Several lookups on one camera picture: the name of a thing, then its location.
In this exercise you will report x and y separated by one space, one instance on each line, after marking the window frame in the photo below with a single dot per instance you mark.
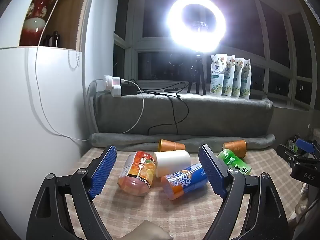
280 67

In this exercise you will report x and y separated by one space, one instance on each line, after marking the black tripod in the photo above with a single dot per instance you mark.
200 80

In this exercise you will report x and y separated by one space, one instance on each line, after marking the checked beige bed sheet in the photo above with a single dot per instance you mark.
150 207

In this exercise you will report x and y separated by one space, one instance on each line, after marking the white plug adapter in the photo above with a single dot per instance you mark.
115 92

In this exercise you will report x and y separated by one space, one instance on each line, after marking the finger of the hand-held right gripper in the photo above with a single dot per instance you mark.
305 145
285 151

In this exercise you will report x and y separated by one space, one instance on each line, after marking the white green refill pouch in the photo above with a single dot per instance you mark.
217 77
228 80
246 82
237 81

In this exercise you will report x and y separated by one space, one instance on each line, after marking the white cabinet with wooden niche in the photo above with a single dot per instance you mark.
20 105

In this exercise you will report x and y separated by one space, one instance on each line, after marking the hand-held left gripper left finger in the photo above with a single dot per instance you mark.
103 172

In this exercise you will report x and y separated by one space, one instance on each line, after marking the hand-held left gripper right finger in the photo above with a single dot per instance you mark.
212 172

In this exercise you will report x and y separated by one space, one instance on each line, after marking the grey blanket on sill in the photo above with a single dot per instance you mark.
225 117

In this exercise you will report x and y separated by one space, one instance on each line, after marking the beige cloth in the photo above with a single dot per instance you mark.
150 231

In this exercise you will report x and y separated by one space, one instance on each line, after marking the white power strip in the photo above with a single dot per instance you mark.
111 81

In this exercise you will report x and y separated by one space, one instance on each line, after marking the red white vase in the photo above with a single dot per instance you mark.
35 25

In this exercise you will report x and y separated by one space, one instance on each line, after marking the black power adapter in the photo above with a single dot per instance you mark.
128 90

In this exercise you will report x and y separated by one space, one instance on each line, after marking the white paper cup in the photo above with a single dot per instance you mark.
172 161

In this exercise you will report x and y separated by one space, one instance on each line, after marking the rolled grey blanket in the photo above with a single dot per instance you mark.
140 141

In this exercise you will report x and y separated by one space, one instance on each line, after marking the dark glass bottle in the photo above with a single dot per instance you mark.
46 40
55 38

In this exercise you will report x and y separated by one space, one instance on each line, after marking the orange paper cup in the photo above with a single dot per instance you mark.
236 147
172 145

